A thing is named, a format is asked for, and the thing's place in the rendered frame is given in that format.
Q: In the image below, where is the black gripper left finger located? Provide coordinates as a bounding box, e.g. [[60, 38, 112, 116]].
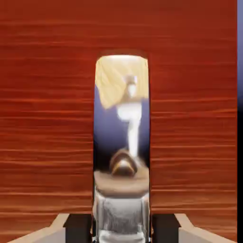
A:
[[7, 213, 94, 243]]

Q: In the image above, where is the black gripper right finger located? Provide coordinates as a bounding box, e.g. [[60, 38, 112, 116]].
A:
[[151, 213, 236, 243]]

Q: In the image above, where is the shiny curved metal handle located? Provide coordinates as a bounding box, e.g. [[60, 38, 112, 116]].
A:
[[92, 54, 152, 243]]

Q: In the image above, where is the red-brown wooden cabinet door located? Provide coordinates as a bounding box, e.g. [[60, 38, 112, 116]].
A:
[[0, 0, 238, 243]]

